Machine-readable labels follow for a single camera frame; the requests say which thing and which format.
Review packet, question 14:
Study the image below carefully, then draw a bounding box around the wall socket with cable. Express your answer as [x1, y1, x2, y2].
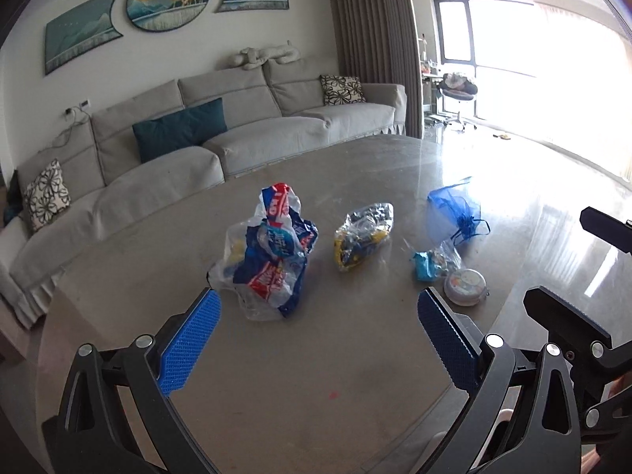
[50, 100, 91, 149]

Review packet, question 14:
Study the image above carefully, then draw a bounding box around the grey sectional sofa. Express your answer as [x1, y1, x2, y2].
[1, 58, 407, 327]

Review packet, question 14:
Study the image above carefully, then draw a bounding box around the blue red plastic bag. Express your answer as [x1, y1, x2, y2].
[207, 183, 318, 322]

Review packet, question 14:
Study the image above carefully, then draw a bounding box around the floral cushion right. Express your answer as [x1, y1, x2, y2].
[319, 75, 366, 106]

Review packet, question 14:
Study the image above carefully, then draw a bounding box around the round white tin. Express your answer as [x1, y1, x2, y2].
[444, 269, 489, 307]

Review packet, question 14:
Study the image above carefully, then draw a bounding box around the window frame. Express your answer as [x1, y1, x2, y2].
[434, 0, 536, 77]

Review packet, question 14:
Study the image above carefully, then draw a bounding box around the left teal wall panel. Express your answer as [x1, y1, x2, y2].
[44, 0, 122, 75]

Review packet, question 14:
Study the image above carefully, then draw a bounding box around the teal cushion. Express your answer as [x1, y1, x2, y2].
[133, 98, 228, 164]

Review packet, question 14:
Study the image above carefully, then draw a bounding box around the small teal clear wrapper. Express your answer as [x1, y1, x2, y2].
[412, 240, 462, 282]

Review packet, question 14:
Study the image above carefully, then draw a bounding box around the white plush toy on sofa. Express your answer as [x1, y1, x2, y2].
[228, 42, 301, 71]

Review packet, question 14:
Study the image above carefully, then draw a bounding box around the floral cushion left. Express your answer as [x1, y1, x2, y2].
[24, 158, 72, 232]

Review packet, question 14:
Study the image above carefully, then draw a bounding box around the brown curtain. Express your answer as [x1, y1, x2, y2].
[331, 0, 423, 138]

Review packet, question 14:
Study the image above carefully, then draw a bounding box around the blue organza drawstring pouch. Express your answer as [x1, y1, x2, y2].
[426, 177, 492, 246]

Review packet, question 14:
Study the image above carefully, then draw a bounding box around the floral cushion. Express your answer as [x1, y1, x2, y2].
[319, 75, 366, 106]
[24, 158, 72, 232]

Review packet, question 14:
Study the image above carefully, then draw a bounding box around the office chair with clothes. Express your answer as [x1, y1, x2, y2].
[437, 73, 479, 133]

